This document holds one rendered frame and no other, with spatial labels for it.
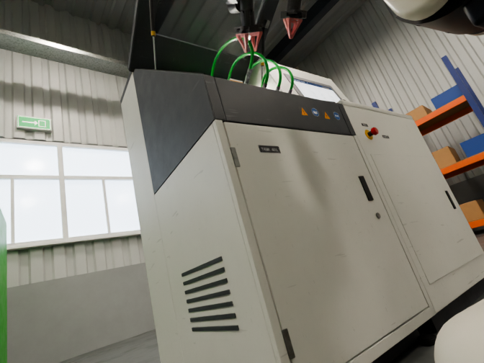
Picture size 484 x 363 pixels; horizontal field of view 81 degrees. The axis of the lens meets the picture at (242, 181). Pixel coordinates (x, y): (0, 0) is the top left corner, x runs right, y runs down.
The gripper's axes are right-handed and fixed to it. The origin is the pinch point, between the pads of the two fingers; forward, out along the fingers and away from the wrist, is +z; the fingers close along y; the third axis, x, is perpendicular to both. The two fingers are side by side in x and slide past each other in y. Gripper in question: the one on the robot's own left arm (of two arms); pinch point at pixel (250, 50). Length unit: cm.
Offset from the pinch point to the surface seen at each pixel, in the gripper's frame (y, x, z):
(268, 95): 14.4, 28.7, 13.6
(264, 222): 42, 59, 38
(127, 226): 42, -333, 254
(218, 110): 38, 35, 13
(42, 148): 113, -419, 115
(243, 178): 41, 50, 29
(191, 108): 40.6, 21.7, 13.5
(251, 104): 24.6, 32.5, 14.3
